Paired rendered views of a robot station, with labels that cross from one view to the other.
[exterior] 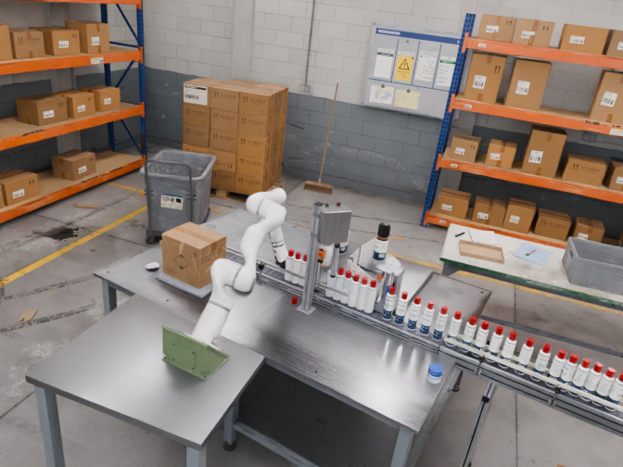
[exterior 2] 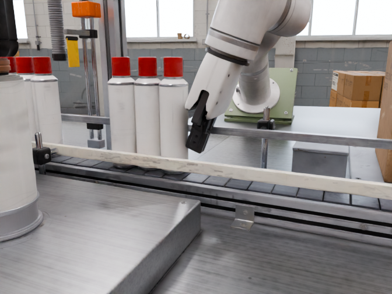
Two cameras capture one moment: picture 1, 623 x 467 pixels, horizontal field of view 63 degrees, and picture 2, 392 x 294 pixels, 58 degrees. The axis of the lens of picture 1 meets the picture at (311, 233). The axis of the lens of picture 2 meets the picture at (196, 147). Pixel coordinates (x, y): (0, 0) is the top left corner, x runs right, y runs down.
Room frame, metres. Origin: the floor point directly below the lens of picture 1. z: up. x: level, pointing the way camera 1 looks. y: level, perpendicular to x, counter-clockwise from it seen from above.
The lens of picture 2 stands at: (3.40, 0.09, 1.09)
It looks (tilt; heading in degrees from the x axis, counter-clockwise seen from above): 15 degrees down; 175
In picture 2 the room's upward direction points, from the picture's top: straight up
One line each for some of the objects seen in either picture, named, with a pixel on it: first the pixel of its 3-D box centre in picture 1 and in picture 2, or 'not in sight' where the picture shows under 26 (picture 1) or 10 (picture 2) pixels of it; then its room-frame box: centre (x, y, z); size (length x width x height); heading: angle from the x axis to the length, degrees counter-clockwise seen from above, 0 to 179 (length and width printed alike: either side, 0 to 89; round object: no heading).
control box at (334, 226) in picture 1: (332, 223); not in sight; (2.57, -0.11, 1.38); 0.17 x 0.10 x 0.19; 118
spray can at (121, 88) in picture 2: (304, 270); (123, 112); (2.73, 0.02, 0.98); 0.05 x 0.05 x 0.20
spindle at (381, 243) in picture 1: (381, 242); not in sight; (3.14, -0.48, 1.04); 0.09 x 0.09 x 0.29
